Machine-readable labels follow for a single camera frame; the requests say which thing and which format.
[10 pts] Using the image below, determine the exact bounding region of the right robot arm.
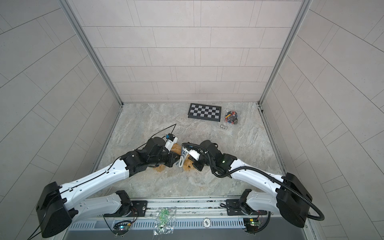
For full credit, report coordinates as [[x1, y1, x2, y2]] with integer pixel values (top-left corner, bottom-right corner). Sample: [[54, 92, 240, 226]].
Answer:
[[182, 140, 324, 228]]

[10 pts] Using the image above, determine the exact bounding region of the brown teddy bear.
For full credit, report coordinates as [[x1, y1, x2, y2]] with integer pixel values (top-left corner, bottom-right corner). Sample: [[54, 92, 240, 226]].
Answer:
[[154, 144, 194, 172]]

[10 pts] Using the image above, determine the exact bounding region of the clear bag with green parts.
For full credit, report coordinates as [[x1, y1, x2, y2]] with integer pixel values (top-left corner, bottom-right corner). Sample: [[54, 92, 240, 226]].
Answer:
[[154, 208, 177, 236]]

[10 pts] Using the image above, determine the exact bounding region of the bag of colourful small parts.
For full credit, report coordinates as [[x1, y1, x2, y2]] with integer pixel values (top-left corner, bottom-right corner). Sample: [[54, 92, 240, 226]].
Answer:
[[225, 110, 239, 125]]

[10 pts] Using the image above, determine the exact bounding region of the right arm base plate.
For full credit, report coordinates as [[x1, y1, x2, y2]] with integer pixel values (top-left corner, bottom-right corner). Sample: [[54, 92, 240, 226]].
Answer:
[[225, 199, 268, 217]]

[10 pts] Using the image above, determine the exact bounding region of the right circuit board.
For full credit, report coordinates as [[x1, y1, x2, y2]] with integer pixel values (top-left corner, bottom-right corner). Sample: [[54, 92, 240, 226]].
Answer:
[[243, 218, 261, 234]]

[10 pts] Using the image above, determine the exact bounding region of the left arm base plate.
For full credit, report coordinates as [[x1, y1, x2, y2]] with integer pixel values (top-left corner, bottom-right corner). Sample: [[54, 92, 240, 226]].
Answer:
[[104, 201, 148, 218]]

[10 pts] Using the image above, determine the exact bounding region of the round white sticker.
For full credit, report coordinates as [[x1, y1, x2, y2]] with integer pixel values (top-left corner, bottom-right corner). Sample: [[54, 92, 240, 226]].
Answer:
[[203, 218, 212, 228]]

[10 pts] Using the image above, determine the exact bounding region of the blue white striped sweater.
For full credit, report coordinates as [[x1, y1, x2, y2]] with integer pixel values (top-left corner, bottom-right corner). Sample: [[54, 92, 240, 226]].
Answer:
[[178, 148, 189, 168]]

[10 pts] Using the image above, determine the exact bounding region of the aluminium mounting rail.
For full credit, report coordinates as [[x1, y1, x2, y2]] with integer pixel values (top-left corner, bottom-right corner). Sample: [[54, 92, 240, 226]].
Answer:
[[69, 191, 309, 226]]

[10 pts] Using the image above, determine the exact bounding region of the left circuit board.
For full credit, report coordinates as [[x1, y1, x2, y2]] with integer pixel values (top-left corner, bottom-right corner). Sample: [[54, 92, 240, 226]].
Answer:
[[113, 220, 133, 236]]

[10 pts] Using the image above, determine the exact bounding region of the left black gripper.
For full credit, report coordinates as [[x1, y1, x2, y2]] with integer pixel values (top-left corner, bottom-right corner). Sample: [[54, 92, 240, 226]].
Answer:
[[147, 150, 184, 169]]

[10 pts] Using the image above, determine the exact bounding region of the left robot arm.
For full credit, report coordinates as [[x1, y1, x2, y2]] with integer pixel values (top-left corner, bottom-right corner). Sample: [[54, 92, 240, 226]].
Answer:
[[36, 134, 180, 238]]

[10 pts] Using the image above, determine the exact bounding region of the black corrugated cable hose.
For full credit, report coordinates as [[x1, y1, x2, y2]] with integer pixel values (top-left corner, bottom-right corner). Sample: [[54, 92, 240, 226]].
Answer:
[[181, 142, 325, 234]]

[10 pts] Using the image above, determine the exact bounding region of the circuit board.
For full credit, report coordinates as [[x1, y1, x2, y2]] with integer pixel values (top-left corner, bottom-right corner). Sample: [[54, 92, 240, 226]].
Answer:
[[243, 218, 261, 234], [113, 220, 133, 236]]

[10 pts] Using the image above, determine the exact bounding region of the black white chessboard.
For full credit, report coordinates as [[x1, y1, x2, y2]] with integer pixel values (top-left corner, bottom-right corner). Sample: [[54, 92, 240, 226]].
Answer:
[[188, 103, 222, 122]]

